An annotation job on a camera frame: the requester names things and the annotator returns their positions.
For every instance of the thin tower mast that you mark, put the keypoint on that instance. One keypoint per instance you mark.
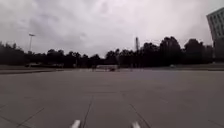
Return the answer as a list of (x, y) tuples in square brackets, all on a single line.
[(137, 43)]

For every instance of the grey paved plaza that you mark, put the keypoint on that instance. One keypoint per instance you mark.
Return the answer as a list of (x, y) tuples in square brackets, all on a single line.
[(113, 96)]

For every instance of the row of dark trees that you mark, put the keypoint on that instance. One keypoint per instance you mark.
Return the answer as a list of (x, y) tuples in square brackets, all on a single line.
[(150, 53)]

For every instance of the robot's own part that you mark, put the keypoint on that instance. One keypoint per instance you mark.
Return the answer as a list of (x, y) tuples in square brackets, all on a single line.
[(135, 125), (76, 124)]

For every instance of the grey building with windows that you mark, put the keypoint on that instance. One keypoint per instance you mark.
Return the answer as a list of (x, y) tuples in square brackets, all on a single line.
[(216, 25)]

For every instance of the raised kerb strip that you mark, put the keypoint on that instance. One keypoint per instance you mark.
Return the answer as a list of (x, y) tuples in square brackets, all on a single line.
[(23, 71)]

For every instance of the tall lamp pole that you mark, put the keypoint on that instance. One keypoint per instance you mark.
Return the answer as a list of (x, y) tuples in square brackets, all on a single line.
[(30, 41)]

